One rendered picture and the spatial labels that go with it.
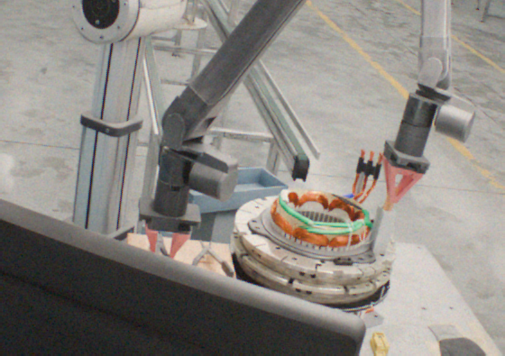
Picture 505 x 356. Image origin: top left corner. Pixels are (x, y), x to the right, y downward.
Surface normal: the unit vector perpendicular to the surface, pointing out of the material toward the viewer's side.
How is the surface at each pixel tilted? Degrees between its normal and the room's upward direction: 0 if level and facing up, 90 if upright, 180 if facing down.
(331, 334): 70
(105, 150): 90
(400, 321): 0
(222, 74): 86
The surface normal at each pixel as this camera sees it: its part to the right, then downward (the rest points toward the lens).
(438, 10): -0.25, -0.22
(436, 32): -0.22, -0.44
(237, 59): -0.38, 0.20
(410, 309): 0.18, -0.92
